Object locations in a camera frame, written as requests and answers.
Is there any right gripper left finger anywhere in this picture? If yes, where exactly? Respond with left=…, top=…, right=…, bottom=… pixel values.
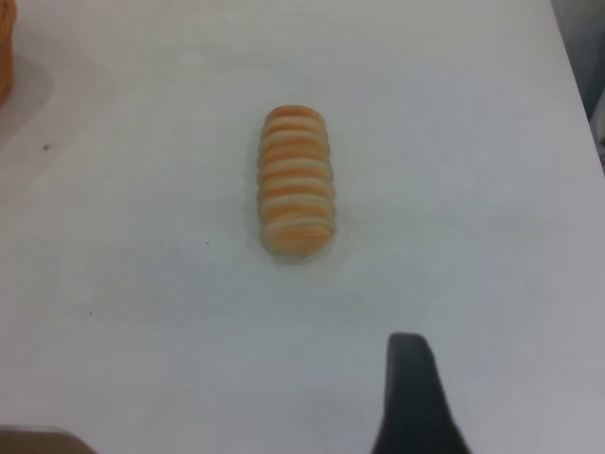
left=0, top=424, right=98, bottom=454

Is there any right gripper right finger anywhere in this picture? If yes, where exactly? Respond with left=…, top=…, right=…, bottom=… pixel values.
left=371, top=332, right=475, bottom=454

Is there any striped orange white bread roll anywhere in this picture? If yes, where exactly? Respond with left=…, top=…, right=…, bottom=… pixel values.
left=256, top=104, right=339, bottom=260

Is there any orange woven wicker basket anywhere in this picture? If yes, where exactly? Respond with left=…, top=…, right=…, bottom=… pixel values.
left=0, top=0, right=19, bottom=109

